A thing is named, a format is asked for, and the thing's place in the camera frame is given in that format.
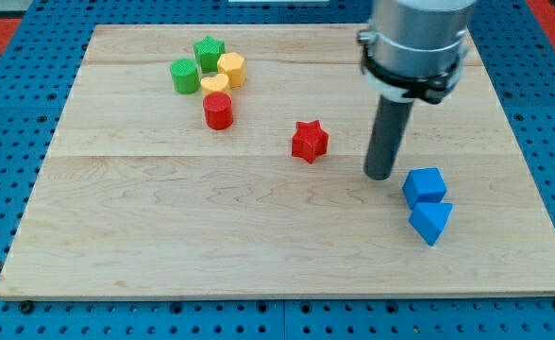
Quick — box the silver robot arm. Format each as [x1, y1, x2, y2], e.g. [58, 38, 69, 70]
[357, 0, 476, 104]

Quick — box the yellow hexagon block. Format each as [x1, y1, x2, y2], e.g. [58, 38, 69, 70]
[217, 52, 246, 88]

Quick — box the blue cube block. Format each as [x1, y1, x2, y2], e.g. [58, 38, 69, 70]
[402, 167, 447, 210]

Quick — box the red star block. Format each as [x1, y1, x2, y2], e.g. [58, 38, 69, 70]
[291, 120, 329, 164]

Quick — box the red cylinder block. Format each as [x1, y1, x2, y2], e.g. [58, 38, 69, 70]
[203, 92, 233, 130]

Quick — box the wooden board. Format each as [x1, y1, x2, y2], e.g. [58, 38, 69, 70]
[0, 25, 555, 301]

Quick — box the yellow heart block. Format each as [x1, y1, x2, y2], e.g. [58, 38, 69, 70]
[200, 73, 231, 96]

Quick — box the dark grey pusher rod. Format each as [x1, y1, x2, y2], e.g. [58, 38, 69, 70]
[363, 95, 412, 180]

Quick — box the green cylinder block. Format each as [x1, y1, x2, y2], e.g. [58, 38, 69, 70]
[169, 59, 200, 94]

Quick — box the green star block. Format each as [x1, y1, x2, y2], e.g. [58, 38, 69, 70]
[193, 36, 226, 74]

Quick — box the blue triangle block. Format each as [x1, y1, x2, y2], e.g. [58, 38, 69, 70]
[409, 202, 453, 247]

